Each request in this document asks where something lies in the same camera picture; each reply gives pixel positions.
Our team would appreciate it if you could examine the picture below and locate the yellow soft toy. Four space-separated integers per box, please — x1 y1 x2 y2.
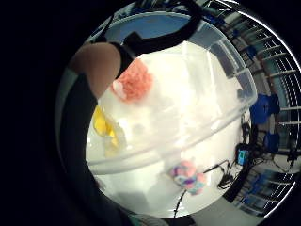
91 105 120 149

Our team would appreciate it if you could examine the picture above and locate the pink plush toy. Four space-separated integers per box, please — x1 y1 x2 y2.
111 58 155 104

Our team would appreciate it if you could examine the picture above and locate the clear plastic storage bin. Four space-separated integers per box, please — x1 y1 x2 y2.
84 11 259 176

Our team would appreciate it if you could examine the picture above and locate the pastel multicolour plush toy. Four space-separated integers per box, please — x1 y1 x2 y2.
168 159 209 196

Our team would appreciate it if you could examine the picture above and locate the small blue device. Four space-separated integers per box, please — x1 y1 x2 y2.
236 149 249 167

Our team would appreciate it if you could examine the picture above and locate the blue chair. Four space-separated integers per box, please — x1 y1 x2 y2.
249 93 282 125
262 131 280 154

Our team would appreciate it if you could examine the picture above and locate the thin black cable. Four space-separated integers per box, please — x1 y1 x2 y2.
173 188 189 218

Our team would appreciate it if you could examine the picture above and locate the black cable with adapter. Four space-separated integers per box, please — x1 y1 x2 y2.
202 159 236 190

